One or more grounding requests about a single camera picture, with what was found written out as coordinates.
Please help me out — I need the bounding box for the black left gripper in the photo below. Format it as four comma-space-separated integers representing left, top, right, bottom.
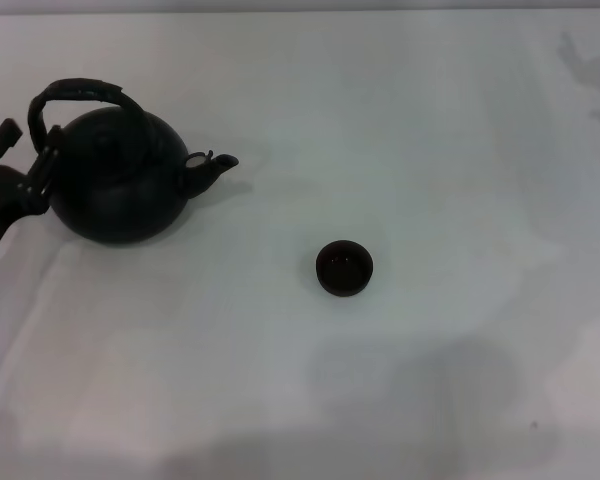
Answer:
0, 117, 65, 272

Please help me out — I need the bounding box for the black round teapot with handle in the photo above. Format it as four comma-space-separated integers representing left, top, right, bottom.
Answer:
27, 77, 241, 246

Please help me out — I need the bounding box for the small dark teacup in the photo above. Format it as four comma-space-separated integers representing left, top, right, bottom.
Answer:
315, 239, 375, 300

